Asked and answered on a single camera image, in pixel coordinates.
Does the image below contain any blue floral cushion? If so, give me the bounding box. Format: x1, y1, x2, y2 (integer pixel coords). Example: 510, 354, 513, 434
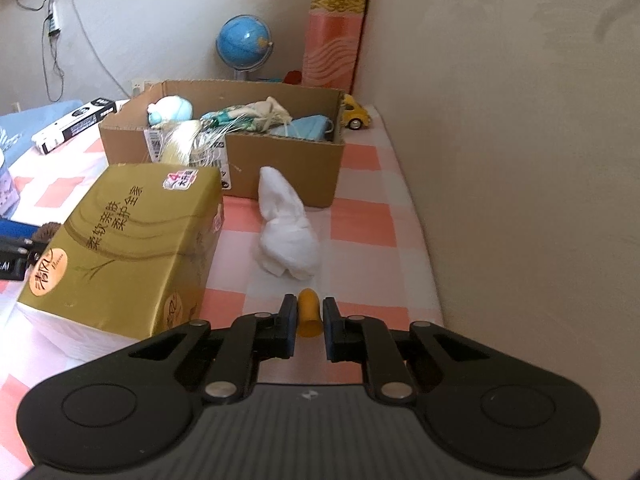
0, 100, 82, 167

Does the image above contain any black white pen box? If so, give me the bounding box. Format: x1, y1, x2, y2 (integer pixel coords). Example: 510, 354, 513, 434
32, 98, 117, 155

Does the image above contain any white cloth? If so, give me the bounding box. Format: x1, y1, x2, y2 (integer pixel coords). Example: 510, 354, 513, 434
258, 166, 320, 281

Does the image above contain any blue face mask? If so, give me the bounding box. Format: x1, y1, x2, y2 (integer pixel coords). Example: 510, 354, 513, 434
268, 115, 334, 142

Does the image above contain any blue desk globe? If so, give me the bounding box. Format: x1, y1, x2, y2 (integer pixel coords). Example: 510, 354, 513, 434
216, 14, 273, 80

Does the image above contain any orange pink curtain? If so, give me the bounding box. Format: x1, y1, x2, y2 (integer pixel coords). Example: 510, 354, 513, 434
302, 0, 367, 93

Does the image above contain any wall power socket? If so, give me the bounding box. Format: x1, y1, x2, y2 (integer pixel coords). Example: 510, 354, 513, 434
130, 78, 154, 98

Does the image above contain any wall power adapter with cables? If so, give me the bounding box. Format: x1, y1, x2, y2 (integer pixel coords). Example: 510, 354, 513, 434
15, 0, 65, 103

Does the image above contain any yellow toy car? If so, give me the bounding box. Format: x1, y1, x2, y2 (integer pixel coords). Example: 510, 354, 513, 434
341, 93, 371, 131

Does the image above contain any brown cardboard box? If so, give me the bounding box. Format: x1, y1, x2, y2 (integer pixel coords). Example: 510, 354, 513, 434
99, 80, 345, 208

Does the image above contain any brown hair scrunchie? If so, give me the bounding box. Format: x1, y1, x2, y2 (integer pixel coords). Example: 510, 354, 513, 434
32, 222, 62, 244

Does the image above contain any blonde fibre tassel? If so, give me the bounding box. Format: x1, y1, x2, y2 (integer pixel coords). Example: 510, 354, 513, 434
157, 119, 231, 171

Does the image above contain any small yellow soft object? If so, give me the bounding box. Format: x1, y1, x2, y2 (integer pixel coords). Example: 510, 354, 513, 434
297, 288, 323, 338

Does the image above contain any blue white round plush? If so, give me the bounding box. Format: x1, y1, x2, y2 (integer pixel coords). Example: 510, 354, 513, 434
146, 96, 193, 126

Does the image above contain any cream floral fabric pouch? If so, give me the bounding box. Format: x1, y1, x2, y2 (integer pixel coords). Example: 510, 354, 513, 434
200, 96, 293, 133

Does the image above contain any gold tissue pack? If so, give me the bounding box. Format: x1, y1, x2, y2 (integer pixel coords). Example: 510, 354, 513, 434
16, 162, 224, 361

